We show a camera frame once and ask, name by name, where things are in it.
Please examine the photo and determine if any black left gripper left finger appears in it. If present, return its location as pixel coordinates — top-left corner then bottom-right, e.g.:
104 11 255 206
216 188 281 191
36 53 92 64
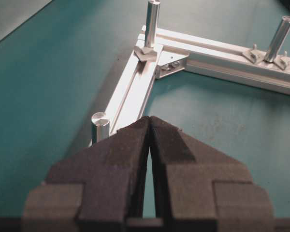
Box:
22 116 150 232

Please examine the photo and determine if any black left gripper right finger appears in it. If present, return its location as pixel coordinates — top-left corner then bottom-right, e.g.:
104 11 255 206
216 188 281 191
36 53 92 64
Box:
150 116 274 232

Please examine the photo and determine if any aluminium pin near gripper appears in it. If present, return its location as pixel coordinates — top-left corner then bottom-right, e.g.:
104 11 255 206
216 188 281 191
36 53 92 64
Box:
91 112 110 144

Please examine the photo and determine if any aluminium pin at corner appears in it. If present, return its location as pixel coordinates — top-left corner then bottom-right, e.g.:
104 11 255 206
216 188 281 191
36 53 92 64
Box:
145 0 160 48

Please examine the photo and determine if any aluminium extrusion square frame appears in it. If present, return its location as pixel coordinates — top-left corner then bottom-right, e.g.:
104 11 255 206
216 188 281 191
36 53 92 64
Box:
103 29 290 136

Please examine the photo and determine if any aluminium pin on far rail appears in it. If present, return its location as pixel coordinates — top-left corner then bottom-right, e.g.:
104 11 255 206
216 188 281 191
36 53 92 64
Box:
264 15 290 62

